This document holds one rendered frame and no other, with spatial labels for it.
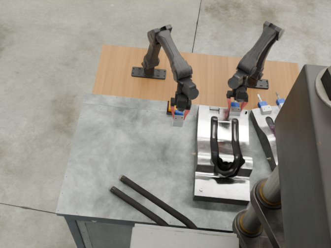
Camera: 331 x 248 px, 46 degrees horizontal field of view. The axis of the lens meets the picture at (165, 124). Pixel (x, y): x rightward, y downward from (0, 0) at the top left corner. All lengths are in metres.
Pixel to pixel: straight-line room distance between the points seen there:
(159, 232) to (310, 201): 0.54
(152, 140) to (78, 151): 0.38
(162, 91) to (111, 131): 0.38
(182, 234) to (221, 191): 0.78
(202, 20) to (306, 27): 1.01
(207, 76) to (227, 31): 1.52
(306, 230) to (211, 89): 1.64
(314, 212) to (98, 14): 3.39
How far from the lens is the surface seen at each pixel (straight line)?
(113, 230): 2.11
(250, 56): 1.98
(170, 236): 1.14
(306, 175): 0.73
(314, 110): 0.74
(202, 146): 1.93
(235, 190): 1.90
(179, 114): 1.97
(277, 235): 1.13
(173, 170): 1.97
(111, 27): 3.75
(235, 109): 2.07
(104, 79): 2.29
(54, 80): 3.37
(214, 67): 2.39
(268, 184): 1.10
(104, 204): 1.89
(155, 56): 2.11
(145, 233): 1.14
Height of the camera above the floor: 2.55
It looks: 56 degrees down
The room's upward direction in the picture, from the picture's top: 7 degrees clockwise
